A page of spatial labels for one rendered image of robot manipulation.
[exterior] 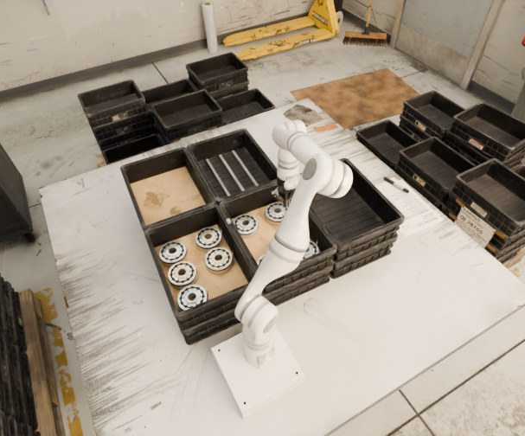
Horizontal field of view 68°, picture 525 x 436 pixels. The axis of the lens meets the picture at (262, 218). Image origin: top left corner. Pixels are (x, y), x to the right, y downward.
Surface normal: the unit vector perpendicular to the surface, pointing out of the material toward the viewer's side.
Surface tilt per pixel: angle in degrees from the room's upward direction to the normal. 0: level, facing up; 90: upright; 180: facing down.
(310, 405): 0
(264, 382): 2
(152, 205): 0
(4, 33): 90
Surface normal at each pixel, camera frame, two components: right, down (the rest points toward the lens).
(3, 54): 0.48, 0.65
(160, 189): -0.03, -0.66
